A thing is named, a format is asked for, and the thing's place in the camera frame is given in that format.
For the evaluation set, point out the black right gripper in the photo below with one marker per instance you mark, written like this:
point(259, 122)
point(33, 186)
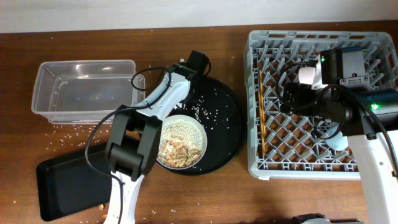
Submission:
point(301, 93)

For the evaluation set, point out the wooden chopstick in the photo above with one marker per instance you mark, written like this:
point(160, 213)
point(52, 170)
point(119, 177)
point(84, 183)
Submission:
point(261, 112)
point(263, 124)

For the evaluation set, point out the blue cup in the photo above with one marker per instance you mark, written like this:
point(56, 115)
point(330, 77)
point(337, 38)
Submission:
point(337, 143)

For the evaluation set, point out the grey bowl with food scraps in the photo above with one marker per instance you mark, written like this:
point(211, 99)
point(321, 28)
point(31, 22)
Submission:
point(183, 142)

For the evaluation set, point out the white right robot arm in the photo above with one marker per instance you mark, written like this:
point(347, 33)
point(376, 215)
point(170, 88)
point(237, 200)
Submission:
point(368, 119)

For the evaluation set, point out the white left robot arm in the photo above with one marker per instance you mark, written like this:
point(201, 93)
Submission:
point(133, 143)

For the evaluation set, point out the grey dishwasher rack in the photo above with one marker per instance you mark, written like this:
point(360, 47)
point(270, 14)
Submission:
point(283, 146)

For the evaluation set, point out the round black tray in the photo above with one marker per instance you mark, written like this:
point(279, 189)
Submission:
point(217, 108)

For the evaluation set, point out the clear plastic bin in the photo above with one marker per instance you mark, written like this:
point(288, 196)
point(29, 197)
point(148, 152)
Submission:
point(85, 91)

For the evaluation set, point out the black rectangular bin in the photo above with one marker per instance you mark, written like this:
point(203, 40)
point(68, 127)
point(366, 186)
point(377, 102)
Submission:
point(67, 185)

